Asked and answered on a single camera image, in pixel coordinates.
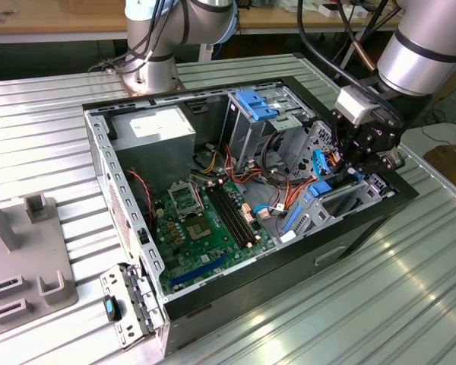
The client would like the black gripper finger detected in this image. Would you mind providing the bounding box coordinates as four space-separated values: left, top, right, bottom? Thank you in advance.
347 150 406 178
331 109 356 170

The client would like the orange red power wire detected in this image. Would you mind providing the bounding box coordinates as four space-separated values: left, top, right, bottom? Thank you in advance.
288 150 345 214

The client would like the blue data wire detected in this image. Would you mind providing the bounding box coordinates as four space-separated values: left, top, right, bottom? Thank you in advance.
311 149 328 179

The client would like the hard disk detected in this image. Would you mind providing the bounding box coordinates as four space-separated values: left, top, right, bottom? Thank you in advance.
283 169 366 233

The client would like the grey metal disk bay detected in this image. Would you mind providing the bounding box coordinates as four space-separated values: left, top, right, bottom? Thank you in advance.
280 167 388 239

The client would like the brown cardboard box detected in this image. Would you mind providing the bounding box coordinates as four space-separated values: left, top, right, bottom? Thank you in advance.
421 142 456 195

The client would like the blue plastic drive latch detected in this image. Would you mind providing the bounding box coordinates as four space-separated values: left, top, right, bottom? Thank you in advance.
235 89 280 122

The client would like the grey metal drive cage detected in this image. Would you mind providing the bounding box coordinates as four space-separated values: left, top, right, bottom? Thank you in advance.
219 85 316 167

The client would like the small white box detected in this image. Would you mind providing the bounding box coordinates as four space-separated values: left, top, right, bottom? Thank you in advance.
344 6 368 20

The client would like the white box black lid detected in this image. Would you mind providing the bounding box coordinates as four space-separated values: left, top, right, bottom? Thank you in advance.
318 2 343 18

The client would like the black RAM slot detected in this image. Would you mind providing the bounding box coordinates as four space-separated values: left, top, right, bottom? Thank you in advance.
207 186 246 250
222 183 260 243
211 186 251 248
217 185 255 246

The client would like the wooden desk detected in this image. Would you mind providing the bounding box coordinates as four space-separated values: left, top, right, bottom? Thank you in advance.
235 0 404 83
0 0 129 45

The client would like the metal socket cover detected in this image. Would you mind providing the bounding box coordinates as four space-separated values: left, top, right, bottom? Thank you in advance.
167 181 206 221

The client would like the green motherboard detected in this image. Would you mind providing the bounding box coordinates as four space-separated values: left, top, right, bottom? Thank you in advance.
151 178 278 296

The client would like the CPU socket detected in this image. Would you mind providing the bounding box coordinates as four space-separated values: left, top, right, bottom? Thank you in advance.
185 217 215 243

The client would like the black open PC case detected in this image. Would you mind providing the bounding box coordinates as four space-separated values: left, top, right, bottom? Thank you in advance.
81 75 420 358

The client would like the grey power supply unit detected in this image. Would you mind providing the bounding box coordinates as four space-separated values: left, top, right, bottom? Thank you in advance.
109 105 197 198

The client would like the blue expansion slot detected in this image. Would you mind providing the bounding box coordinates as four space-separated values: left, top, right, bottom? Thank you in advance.
169 253 230 287

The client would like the blue black latch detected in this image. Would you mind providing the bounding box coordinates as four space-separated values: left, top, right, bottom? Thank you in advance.
102 295 123 323

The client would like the grey expansion card retainer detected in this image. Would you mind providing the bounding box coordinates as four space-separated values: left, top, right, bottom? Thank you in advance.
100 262 165 351

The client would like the grey part rack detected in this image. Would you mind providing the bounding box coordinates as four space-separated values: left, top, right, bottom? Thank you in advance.
0 178 80 341

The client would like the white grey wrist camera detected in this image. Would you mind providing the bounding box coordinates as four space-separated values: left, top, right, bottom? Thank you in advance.
334 86 381 125

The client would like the black cable loop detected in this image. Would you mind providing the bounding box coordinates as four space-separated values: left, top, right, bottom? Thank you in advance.
261 131 293 187

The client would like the coloured wire bundle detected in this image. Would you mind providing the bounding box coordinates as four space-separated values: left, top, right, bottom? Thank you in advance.
192 142 263 189

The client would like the light blue board wire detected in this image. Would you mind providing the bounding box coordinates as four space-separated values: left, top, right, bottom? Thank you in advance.
252 203 290 220

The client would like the red black fan wire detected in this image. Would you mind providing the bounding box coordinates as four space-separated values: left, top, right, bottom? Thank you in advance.
125 169 155 231

